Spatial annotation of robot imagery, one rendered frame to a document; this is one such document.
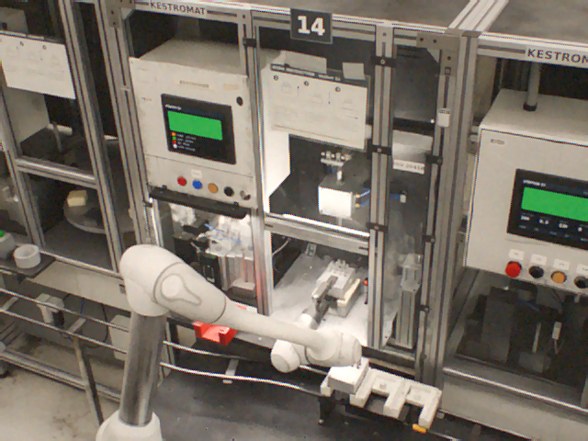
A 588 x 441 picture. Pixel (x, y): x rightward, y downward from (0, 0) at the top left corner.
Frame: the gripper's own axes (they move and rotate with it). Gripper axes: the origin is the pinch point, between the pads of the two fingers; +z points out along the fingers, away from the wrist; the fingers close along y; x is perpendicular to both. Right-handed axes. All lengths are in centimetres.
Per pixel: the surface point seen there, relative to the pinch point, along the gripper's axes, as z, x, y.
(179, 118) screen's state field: -15, 45, 66
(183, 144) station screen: -15, 44, 57
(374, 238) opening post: -12.4, -20.1, 35.6
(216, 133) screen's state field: -15, 31, 63
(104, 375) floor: 6, 126, -101
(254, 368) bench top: -19.0, 23.6, -32.4
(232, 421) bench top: -44, 18, -32
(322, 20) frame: -11, -3, 102
